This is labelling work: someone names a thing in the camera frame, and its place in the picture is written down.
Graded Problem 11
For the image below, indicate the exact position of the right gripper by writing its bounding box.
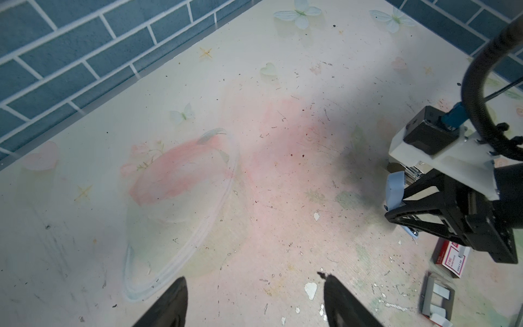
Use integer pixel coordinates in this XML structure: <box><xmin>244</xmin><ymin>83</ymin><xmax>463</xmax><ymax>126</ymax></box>
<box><xmin>385</xmin><ymin>163</ymin><xmax>522</xmax><ymax>264</ymax></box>

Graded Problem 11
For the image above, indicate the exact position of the staples tray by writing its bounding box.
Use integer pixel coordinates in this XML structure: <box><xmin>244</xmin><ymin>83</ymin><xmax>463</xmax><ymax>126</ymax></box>
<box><xmin>421</xmin><ymin>273</ymin><xmax>456</xmax><ymax>327</ymax></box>

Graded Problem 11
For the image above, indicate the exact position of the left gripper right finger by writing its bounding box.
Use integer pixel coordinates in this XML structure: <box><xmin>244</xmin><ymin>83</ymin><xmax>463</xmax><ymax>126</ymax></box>
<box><xmin>324</xmin><ymin>274</ymin><xmax>383</xmax><ymax>327</ymax></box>

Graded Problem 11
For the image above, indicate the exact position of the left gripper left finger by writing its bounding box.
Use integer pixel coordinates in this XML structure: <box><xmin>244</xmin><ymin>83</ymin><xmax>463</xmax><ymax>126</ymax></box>
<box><xmin>133</xmin><ymin>277</ymin><xmax>188</xmax><ymax>327</ymax></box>

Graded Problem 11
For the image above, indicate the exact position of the red staples box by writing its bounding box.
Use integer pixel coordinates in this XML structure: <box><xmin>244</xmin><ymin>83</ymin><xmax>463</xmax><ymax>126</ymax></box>
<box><xmin>431</xmin><ymin>238</ymin><xmax>471</xmax><ymax>279</ymax></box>

